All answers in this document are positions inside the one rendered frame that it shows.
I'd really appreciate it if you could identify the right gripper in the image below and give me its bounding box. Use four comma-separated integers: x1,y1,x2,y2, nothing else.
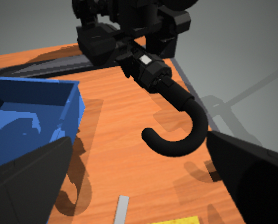
77,0,191,78

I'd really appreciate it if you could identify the grey flat bar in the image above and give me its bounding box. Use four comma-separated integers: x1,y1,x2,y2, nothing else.
114,195,129,224

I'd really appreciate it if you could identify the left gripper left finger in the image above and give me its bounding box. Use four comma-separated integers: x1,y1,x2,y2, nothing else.
0,136,73,224

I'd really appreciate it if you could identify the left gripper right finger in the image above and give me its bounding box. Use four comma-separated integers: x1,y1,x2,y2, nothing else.
206,130,278,224

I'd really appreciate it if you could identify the yellow sponge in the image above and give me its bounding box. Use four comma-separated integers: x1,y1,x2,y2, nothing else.
150,216,199,224

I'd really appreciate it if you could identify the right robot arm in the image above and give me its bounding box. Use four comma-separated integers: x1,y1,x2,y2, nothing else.
72,0,198,31

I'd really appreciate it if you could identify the blue open-top box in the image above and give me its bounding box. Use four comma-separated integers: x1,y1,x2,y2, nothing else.
0,77,85,166

